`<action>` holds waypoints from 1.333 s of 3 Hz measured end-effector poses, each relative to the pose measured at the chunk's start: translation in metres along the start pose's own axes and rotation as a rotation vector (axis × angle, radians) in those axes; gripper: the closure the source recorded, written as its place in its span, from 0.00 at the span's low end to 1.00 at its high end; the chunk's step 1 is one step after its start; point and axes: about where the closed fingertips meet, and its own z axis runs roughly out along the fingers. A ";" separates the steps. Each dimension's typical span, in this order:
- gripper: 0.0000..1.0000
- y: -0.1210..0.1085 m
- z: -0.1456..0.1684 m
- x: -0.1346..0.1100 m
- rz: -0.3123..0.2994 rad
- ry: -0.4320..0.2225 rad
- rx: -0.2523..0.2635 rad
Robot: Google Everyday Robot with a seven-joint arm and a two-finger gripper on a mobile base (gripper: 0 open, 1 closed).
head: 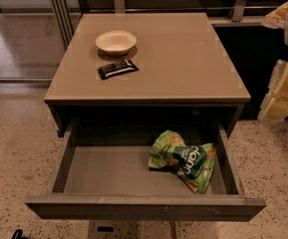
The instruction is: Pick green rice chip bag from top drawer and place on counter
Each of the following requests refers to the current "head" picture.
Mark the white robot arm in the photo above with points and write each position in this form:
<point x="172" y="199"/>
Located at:
<point x="274" y="107"/>

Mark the green rice chip bag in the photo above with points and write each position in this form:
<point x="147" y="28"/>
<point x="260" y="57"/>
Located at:
<point x="193" y="164"/>

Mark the white paper bowl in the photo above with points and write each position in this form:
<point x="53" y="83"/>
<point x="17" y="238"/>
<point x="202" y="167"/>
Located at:
<point x="116" y="43"/>

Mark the black object on floor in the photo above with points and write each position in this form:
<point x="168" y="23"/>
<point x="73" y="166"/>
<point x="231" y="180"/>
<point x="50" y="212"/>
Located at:
<point x="18" y="234"/>

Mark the black snack bar wrapper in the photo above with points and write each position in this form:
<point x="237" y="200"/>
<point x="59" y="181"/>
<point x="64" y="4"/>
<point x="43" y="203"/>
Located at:
<point x="116" y="68"/>

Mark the metal window frame rail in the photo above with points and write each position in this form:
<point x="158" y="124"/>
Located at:
<point x="62" y="14"/>

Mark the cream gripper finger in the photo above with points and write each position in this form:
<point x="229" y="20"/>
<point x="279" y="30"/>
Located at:
<point x="276" y="18"/>
<point x="274" y="106"/>

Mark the open grey top drawer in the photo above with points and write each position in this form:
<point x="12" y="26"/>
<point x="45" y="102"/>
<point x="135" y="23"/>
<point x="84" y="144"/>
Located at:
<point x="103" y="174"/>

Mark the grey drawer cabinet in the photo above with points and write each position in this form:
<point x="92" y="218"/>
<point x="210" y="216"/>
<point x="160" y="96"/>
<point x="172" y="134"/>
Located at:
<point x="180" y="58"/>

